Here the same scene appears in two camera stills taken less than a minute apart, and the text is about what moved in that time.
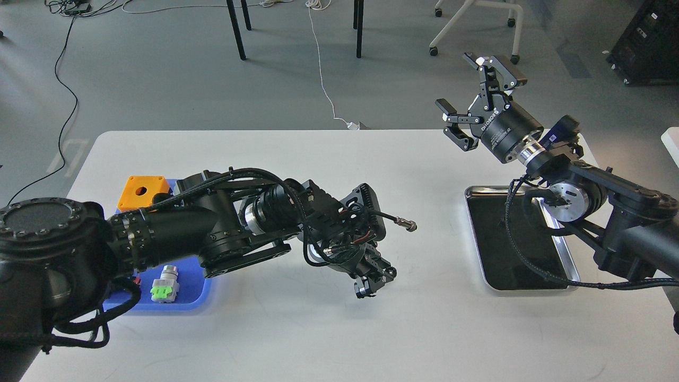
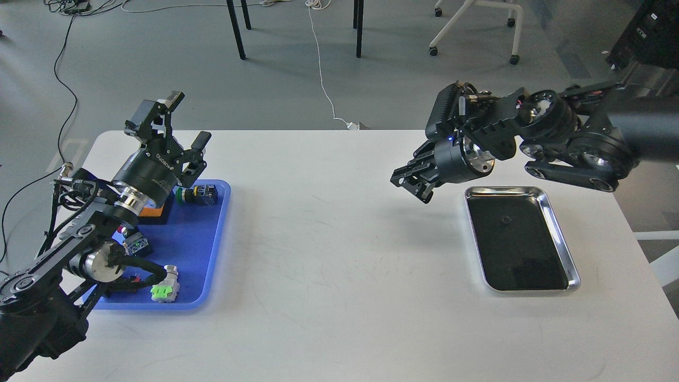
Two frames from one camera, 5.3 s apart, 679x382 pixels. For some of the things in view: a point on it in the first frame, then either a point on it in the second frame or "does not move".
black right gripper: x=503 y=124 -> x=455 y=158
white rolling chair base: x=515 y=58 does not move
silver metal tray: x=504 y=268 does not move
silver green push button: x=165 y=289 does not move
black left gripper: x=364 y=261 -> x=154 y=177
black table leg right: x=358 y=23 does not move
